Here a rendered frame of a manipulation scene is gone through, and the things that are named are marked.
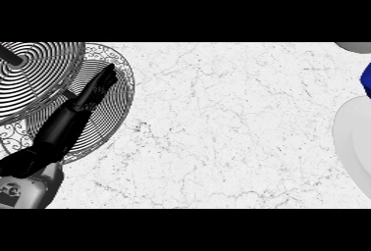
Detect tiered black wire basket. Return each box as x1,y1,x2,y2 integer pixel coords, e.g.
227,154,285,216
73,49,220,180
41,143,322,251
0,41,137,166

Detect blue object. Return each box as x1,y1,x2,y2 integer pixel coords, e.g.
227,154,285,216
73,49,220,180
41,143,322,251
359,62,371,96

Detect grey round object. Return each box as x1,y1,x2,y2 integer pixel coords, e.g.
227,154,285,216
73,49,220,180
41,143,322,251
333,41,371,55

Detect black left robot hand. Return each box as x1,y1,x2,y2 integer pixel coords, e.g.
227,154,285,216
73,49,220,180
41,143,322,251
0,63,118,179

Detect white plate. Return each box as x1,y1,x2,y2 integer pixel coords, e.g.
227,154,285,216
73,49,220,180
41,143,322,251
332,95,371,200

